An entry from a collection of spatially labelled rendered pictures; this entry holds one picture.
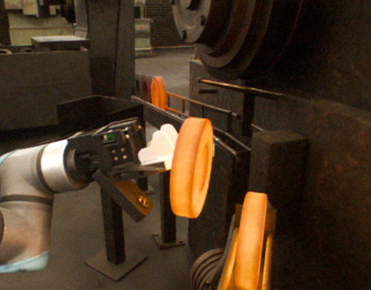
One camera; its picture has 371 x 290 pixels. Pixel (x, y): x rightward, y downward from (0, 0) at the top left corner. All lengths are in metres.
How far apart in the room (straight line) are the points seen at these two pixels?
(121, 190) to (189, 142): 0.17
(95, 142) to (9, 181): 0.18
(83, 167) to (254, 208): 0.29
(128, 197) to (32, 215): 0.16
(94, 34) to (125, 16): 0.36
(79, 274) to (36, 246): 1.03
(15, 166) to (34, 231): 0.12
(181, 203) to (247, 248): 0.11
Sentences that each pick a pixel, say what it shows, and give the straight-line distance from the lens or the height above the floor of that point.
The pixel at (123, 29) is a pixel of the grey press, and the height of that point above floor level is 0.88.
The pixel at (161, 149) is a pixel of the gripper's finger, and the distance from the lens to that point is 0.54.
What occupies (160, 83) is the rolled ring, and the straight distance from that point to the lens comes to 1.62.
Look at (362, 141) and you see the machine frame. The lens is 0.71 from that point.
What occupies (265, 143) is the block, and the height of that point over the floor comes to 0.79.
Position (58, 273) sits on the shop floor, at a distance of 1.70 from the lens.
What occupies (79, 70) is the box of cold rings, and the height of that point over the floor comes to 0.58.
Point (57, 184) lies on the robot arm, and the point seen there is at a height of 0.79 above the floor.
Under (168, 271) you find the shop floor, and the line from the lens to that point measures 1.62.
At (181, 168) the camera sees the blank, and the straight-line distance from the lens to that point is 0.48.
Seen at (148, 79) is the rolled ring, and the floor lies 0.74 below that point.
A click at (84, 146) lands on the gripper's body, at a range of 0.60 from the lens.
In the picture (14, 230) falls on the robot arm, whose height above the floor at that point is 0.73.
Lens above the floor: 1.05
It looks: 21 degrees down
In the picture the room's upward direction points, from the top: straight up
